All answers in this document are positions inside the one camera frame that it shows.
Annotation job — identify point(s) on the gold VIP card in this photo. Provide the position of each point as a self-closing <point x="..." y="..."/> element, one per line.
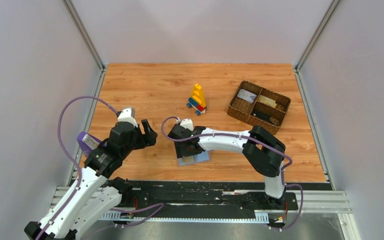
<point x="187" y="160"/>

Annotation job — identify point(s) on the black card in basket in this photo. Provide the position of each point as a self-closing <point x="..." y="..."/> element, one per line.
<point x="262" y="116"/>

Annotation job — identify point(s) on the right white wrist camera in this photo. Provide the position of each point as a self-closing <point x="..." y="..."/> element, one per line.
<point x="187" y="123"/>

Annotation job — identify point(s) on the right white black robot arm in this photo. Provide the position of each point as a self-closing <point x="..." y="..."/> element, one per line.
<point x="264" y="152"/>

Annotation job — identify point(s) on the pink card holder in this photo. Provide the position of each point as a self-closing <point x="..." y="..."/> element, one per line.
<point x="195" y="159"/>

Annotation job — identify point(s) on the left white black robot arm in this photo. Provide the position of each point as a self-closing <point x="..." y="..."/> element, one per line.
<point x="93" y="193"/>

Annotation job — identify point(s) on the woven brown divided basket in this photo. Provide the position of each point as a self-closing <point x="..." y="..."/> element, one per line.
<point x="242" y="110"/>

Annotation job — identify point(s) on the colourful toy block car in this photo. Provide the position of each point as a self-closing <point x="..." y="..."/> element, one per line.
<point x="197" y="100"/>

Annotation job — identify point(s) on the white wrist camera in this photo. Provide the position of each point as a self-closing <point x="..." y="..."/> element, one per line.
<point x="187" y="123"/>
<point x="127" y="114"/>

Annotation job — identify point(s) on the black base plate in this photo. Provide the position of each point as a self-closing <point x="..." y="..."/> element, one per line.
<point x="206" y="197"/>

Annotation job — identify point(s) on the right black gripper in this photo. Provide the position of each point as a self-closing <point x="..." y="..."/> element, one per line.
<point x="187" y="149"/>

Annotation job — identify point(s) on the white card in basket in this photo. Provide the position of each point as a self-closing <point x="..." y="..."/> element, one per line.
<point x="246" y="95"/>

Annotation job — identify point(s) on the gold card in basket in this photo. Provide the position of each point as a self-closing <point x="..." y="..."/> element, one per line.
<point x="267" y="101"/>

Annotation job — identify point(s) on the slotted aluminium rail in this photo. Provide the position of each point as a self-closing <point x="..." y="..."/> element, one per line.
<point x="253" y="217"/>

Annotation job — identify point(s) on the purple box with card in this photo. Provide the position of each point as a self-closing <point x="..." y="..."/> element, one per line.
<point x="87" y="142"/>

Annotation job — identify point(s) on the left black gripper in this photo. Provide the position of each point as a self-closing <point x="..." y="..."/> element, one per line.
<point x="141" y="135"/>

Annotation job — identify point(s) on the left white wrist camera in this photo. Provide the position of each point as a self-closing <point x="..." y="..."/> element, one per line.
<point x="127" y="114"/>

